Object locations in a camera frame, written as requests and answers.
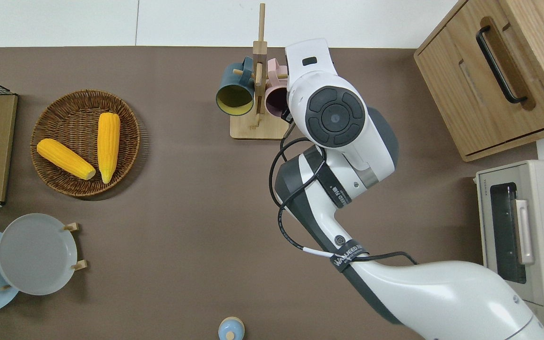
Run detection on brown table mat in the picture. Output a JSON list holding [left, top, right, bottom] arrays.
[[0, 46, 539, 340]]

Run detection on yellow corn cob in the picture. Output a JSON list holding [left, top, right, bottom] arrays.
[[36, 138, 97, 180], [97, 112, 121, 185]]

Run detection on wooden plate rack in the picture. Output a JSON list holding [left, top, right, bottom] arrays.
[[0, 222, 88, 291]]

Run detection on black cabinet handle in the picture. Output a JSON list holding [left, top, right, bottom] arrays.
[[476, 25, 528, 104]]

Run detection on teal mug yellow inside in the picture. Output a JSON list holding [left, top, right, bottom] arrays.
[[215, 57, 256, 117]]

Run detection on pink mug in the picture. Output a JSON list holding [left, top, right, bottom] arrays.
[[265, 58, 296, 119]]

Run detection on grey plate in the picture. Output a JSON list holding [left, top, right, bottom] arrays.
[[0, 213, 78, 296]]

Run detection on brown wicker basket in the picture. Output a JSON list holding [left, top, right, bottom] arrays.
[[30, 89, 141, 197]]

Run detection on wooden cabinet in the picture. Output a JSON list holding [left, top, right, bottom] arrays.
[[414, 0, 544, 162]]

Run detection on wooden mug rack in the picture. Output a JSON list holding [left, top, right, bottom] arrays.
[[230, 3, 292, 140]]

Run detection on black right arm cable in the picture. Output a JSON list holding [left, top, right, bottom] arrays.
[[269, 137, 419, 266]]

